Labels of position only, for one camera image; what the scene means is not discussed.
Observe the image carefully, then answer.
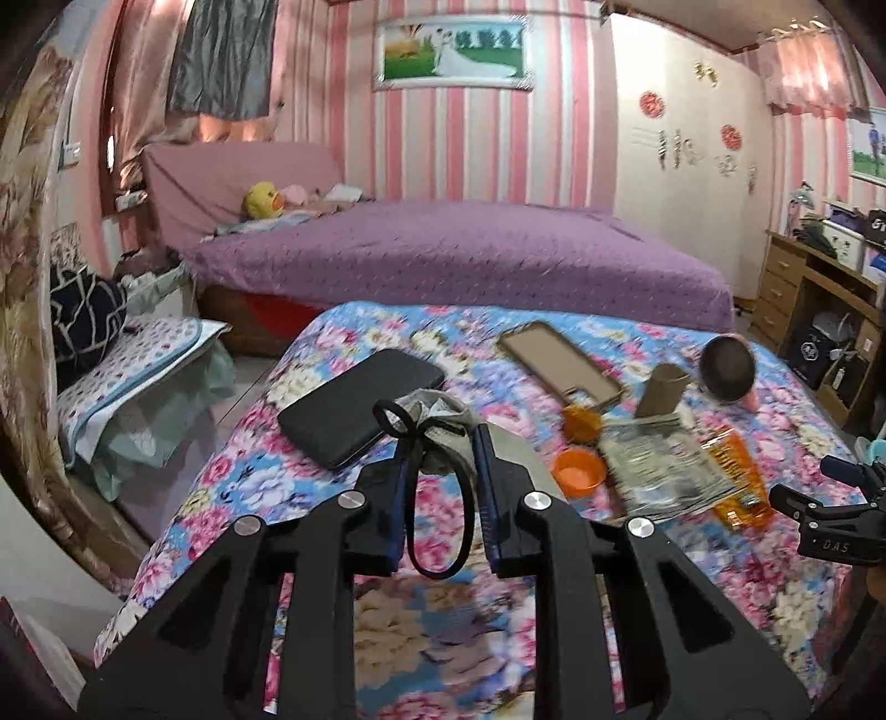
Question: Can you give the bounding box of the floral curtain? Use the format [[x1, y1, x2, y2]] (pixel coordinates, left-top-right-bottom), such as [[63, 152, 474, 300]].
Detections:
[[2, 45, 144, 595]]

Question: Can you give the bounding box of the brown phone case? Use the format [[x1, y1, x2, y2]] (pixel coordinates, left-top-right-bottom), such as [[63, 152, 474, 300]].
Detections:
[[497, 321, 625, 413]]

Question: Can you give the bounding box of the orange bottle cap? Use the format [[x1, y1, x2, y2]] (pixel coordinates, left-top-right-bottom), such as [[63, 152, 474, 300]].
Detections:
[[562, 405, 602, 445]]

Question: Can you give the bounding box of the wedding picture frame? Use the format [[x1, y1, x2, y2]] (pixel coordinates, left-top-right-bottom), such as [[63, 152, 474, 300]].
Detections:
[[373, 15, 534, 91]]

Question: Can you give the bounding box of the dotted folded blanket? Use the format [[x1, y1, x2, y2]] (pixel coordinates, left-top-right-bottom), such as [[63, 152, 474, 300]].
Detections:
[[57, 316, 231, 470]]

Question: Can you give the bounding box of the pink window curtain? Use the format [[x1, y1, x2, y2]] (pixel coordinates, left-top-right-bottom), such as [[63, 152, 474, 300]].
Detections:
[[759, 30, 854, 114]]

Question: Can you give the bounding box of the white wardrobe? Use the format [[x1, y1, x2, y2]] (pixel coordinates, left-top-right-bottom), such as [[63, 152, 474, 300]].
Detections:
[[607, 15, 774, 300]]

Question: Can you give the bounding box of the purple bed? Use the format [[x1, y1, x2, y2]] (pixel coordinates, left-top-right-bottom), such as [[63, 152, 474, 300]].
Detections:
[[183, 201, 734, 332]]

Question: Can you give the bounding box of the pink mug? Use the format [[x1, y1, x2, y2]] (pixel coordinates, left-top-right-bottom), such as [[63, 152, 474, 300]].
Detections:
[[698, 335, 760, 413]]

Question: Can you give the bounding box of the yellow duck plush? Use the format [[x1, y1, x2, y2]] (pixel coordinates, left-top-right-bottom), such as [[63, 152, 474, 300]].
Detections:
[[242, 182, 285, 220]]

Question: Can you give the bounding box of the upright cardboard tube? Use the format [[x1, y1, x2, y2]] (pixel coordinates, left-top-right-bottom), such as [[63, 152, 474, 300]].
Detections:
[[633, 363, 691, 419]]

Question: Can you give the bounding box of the black phone case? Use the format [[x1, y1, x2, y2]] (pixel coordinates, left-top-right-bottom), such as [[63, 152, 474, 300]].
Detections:
[[278, 349, 445, 471]]

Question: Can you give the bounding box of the orange small bowl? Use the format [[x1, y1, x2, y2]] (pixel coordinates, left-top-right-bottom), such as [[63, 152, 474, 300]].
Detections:
[[551, 447, 608, 500]]

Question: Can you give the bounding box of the clear plastic wrapper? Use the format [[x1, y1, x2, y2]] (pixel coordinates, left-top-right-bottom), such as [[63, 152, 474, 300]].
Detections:
[[597, 414, 739, 522]]

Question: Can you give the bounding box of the wooden desk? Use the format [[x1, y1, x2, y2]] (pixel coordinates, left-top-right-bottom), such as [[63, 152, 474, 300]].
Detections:
[[751, 231, 884, 434]]

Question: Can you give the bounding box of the black white patterned pillow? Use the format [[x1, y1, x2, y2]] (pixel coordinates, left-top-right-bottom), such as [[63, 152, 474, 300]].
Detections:
[[49, 264, 128, 390]]

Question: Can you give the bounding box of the floral bedspread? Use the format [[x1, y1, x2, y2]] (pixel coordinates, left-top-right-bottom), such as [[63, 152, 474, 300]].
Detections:
[[81, 301, 863, 718]]

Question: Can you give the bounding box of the small framed picture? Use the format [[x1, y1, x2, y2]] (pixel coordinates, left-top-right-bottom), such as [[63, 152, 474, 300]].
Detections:
[[848, 108, 886, 186]]

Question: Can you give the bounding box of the orange snack wrapper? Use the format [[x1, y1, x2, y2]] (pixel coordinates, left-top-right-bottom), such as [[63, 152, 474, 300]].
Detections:
[[701, 426, 774, 531]]

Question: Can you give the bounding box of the grey sock with black loop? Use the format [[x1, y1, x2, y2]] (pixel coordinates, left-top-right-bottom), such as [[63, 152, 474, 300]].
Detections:
[[373, 388, 481, 580]]

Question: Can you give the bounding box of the grey hanging cloth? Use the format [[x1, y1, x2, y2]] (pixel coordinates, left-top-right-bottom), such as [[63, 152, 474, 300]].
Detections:
[[167, 0, 278, 121]]

